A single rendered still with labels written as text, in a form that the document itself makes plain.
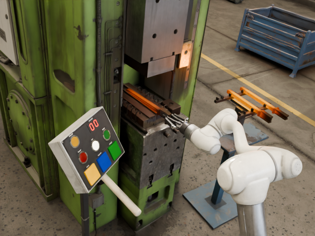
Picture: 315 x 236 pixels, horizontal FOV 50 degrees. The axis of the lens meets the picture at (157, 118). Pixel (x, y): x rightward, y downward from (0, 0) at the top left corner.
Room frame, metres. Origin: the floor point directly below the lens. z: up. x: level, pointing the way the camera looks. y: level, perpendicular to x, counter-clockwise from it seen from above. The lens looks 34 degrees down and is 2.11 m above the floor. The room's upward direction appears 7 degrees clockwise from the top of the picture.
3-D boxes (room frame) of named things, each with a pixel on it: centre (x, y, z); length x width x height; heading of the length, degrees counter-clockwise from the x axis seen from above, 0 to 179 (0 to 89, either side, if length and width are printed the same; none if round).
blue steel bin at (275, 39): (5.37, -1.87, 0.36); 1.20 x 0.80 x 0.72; 42
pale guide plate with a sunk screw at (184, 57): (2.03, -0.13, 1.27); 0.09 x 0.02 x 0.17; 134
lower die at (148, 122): (1.87, 0.16, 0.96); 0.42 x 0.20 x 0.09; 44
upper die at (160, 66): (1.87, 0.16, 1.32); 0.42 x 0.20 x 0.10; 44
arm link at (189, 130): (1.53, -0.20, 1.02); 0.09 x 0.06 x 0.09; 134
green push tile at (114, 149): (1.31, 0.20, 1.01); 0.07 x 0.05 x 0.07; 159
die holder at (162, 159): (1.91, 0.12, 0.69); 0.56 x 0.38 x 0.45; 44
